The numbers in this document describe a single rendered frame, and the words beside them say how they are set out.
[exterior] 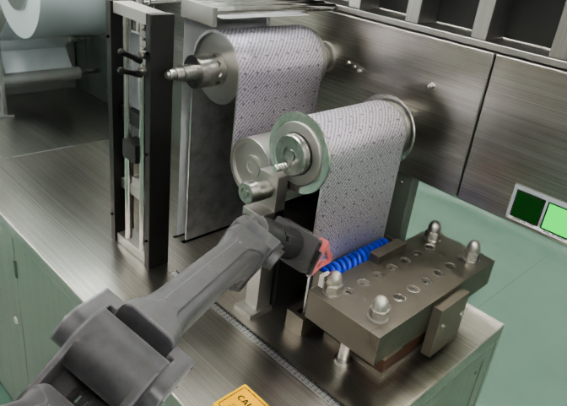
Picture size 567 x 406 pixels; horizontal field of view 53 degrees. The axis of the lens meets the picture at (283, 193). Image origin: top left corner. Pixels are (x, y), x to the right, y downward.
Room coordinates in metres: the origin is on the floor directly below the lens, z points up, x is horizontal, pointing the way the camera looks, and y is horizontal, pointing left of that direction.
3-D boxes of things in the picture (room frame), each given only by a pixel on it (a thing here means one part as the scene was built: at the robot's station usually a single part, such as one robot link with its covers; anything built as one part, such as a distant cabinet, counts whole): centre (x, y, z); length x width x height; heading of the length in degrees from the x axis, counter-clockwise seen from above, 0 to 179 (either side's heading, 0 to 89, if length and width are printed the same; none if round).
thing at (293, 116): (0.94, -0.02, 1.25); 0.15 x 0.01 x 0.15; 47
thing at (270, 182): (0.93, 0.03, 1.05); 0.06 x 0.05 x 0.31; 137
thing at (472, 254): (1.02, -0.40, 1.05); 0.04 x 0.04 x 0.04
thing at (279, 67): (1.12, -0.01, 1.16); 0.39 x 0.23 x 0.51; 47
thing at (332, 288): (0.85, -0.11, 1.05); 0.04 x 0.04 x 0.04
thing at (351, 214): (0.99, -0.14, 1.11); 0.23 x 0.01 x 0.18; 137
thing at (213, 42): (1.21, 0.08, 1.34); 0.25 x 0.14 x 0.14; 137
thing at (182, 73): (1.05, 0.22, 1.34); 0.06 x 0.03 x 0.03; 137
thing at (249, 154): (1.11, -0.02, 1.18); 0.26 x 0.12 x 0.12; 137
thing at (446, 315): (0.88, -0.34, 0.97); 0.10 x 0.03 x 0.11; 137
